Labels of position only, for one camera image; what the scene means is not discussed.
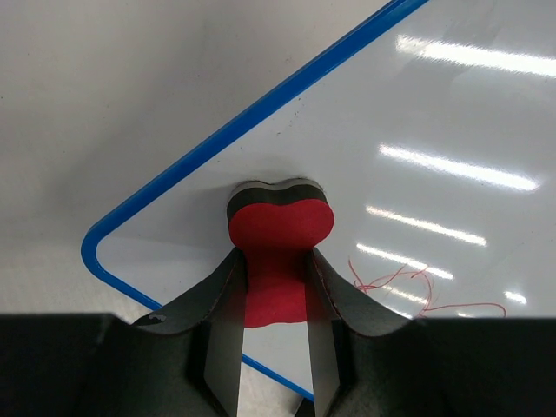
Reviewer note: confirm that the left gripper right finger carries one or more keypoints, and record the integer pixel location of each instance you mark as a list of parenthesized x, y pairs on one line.
[(366, 360)]

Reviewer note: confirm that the red bone-shaped eraser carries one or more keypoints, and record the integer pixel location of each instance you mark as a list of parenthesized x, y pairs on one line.
[(276, 225)]

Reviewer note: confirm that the whiteboard wire stand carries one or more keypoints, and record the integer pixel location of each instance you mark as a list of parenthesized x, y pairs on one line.
[(305, 408)]

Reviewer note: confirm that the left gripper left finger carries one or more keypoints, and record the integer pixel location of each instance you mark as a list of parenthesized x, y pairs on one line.
[(184, 359)]

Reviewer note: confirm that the blue framed whiteboard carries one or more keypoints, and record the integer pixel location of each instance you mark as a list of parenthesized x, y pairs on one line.
[(430, 127)]

